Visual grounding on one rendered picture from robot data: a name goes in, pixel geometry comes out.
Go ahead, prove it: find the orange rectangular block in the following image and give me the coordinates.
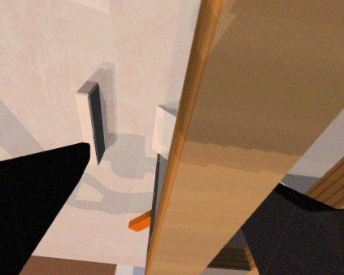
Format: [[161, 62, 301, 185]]
[[128, 210, 151, 232]]

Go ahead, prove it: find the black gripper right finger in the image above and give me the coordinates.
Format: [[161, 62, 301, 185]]
[[241, 182, 344, 275]]

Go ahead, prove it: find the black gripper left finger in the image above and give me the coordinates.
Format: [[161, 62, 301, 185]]
[[0, 142, 90, 275]]

